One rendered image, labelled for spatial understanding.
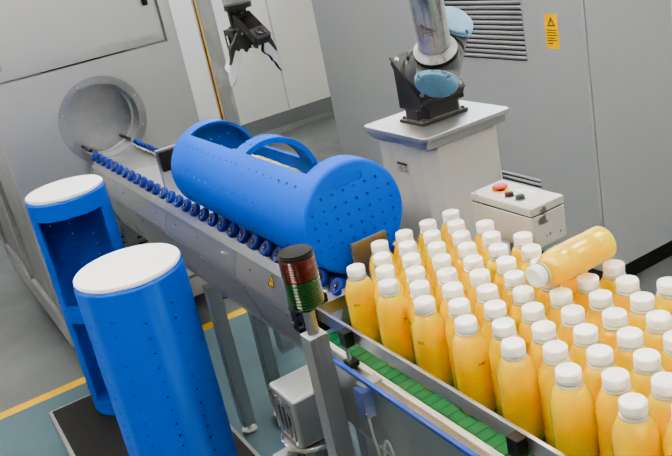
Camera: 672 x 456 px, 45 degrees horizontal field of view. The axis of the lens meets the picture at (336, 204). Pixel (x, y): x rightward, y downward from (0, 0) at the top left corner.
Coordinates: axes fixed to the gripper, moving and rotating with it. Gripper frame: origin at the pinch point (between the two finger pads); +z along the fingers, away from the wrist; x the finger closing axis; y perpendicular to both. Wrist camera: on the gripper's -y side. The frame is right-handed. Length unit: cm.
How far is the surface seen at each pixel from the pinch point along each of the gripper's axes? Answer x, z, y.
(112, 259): 48, 36, 12
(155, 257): 39, 36, 2
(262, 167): 9.2, 19.9, -9.6
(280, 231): 14.9, 32.0, -24.1
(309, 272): 37, 16, -81
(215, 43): -34, 4, 106
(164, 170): 4, 41, 91
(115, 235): 28, 58, 93
